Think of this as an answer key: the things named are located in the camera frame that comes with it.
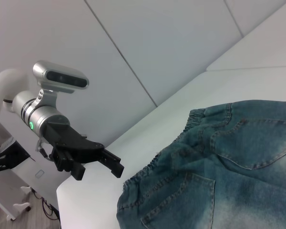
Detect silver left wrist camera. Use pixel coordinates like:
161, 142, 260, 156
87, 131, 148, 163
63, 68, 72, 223
32, 61, 90, 94

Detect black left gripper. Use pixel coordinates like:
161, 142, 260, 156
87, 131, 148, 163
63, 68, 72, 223
41, 121, 125, 181

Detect silver left camera mount bracket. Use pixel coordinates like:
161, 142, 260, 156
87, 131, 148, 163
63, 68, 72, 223
34, 88, 58, 108

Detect black equipment stand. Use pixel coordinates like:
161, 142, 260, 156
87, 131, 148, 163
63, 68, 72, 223
0, 136, 31, 176

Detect blue denim shorts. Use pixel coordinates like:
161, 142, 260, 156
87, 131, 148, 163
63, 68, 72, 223
116, 99, 286, 229

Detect white furniture frame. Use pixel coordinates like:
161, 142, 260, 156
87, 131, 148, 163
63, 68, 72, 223
0, 118, 32, 221

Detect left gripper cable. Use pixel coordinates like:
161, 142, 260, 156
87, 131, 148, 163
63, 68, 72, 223
35, 139, 54, 163

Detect black floor cables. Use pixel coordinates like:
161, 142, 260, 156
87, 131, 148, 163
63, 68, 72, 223
30, 187, 61, 221

